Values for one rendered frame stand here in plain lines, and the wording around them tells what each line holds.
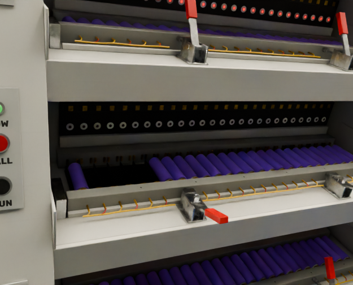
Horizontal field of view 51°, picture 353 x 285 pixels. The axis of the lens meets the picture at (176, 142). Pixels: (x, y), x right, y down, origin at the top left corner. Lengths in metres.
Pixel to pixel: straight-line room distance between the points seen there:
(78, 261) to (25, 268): 0.06
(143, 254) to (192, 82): 0.22
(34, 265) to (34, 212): 0.06
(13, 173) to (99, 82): 0.13
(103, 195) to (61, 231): 0.07
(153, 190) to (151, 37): 0.20
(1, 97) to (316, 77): 0.41
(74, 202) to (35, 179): 0.08
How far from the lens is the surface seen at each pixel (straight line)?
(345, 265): 0.80
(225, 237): 0.52
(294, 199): 0.60
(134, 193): 0.49
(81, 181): 0.51
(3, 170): 0.41
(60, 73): 0.41
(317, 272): 0.75
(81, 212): 0.47
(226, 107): 0.66
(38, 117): 0.40
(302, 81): 0.56
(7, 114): 0.40
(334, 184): 0.65
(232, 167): 0.60
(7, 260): 0.43
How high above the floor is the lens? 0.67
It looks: 7 degrees down
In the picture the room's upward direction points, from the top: straight up
